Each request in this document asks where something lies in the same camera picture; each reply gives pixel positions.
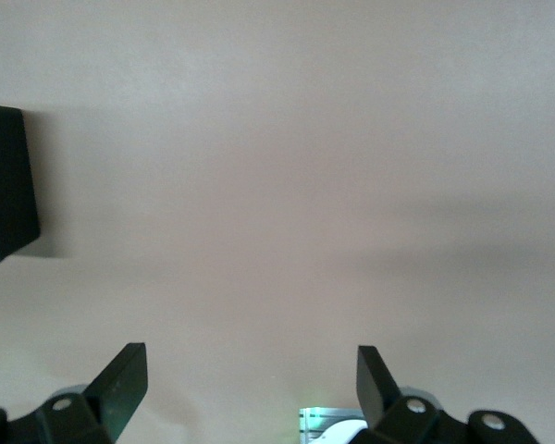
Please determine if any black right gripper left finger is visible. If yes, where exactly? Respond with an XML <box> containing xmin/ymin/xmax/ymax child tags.
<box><xmin>0</xmin><ymin>342</ymin><xmax>149</xmax><ymax>444</ymax></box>

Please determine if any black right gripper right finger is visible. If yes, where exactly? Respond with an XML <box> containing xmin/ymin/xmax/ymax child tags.
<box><xmin>355</xmin><ymin>344</ymin><xmax>536</xmax><ymax>444</ymax></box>

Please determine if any black rectangular plastic box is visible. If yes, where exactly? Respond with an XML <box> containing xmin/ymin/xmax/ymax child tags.
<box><xmin>0</xmin><ymin>104</ymin><xmax>43</xmax><ymax>267</ymax></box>

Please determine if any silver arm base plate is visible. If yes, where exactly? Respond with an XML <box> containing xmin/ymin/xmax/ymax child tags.
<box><xmin>299</xmin><ymin>406</ymin><xmax>369</xmax><ymax>444</ymax></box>

